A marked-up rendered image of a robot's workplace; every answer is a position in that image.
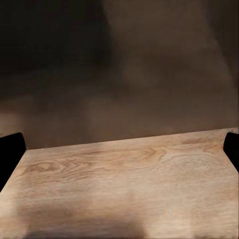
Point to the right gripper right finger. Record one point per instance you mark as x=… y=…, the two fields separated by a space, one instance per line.
x=231 y=148

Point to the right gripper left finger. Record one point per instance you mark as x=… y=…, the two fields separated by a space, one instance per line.
x=12 y=148

